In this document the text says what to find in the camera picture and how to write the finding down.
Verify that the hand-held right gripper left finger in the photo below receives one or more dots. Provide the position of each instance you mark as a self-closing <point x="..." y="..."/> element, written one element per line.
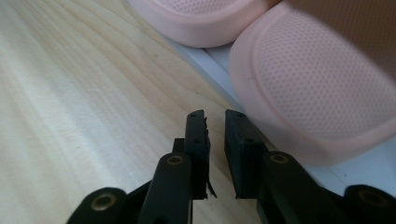
<point x="197" y="149"/>

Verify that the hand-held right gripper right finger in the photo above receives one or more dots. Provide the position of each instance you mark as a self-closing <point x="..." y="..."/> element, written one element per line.
<point x="244" y="155"/>

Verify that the white two-tier shoe rack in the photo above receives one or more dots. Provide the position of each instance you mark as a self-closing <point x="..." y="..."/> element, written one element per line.
<point x="211" y="67"/>

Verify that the pink slipper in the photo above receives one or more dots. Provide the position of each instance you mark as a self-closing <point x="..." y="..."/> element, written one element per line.
<point x="311" y="87"/>
<point x="199" y="21"/>

